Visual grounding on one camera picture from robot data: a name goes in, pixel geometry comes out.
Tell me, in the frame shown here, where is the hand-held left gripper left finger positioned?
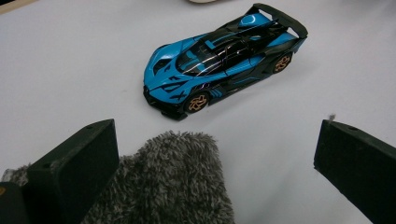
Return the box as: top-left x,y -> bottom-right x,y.
22,119 -> 120,224

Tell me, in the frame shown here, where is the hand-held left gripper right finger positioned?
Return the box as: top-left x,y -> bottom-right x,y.
313,119 -> 396,224

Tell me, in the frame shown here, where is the grey fluffy cloth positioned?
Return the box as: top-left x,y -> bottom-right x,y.
1,130 -> 236,224

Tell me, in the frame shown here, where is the blue and black toy car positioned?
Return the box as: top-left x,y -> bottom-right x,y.
143,3 -> 309,121

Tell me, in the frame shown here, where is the white table cover sheet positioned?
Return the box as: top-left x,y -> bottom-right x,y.
0,0 -> 396,224

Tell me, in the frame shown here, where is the wooden table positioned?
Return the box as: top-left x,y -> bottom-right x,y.
0,0 -> 38,16

